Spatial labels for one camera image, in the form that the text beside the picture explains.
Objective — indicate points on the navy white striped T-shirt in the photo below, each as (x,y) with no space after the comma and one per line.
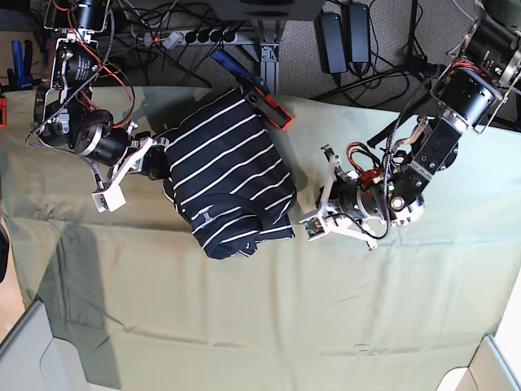
(227,179)

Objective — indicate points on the blue clamp at left edge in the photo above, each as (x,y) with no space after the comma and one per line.
(20,76)

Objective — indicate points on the black power adapter left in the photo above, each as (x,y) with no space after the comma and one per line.
(330,42)

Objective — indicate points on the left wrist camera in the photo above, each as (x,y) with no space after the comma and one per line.
(314,228)

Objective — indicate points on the light green table cloth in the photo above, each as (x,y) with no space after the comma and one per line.
(147,309)

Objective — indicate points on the grey bin bottom right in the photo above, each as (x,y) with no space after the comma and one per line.
(487,370)

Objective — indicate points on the black tripod stand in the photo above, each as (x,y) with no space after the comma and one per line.
(407,77)

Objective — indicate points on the blue orange bar clamp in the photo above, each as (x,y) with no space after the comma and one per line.
(254,90)

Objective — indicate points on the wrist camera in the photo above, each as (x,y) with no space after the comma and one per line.
(314,228)
(109,199)

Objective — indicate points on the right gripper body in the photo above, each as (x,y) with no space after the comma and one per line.
(113,147)

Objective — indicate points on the white power strip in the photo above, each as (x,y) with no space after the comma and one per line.
(198,37)

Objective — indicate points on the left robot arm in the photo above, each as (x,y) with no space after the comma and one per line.
(391,170)

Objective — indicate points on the aluminium frame post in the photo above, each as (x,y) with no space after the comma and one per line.
(270,37)

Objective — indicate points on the grey bin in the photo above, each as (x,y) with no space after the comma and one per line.
(487,370)
(33,359)

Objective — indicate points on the grey monitor base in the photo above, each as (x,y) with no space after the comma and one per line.
(266,9)

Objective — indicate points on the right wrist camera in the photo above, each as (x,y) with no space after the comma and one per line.
(109,199)

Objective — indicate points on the orange clamp jaw left edge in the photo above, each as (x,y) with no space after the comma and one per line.
(3,111)

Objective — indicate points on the black power adapter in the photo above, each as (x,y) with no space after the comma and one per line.
(330,42)
(358,32)

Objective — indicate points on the black power adapter right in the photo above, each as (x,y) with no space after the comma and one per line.
(358,32)

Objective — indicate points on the grey bin bottom left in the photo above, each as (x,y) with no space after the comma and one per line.
(33,359)

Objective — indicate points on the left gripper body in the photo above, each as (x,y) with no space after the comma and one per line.
(344,207)

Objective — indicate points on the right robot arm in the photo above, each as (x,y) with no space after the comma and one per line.
(65,117)

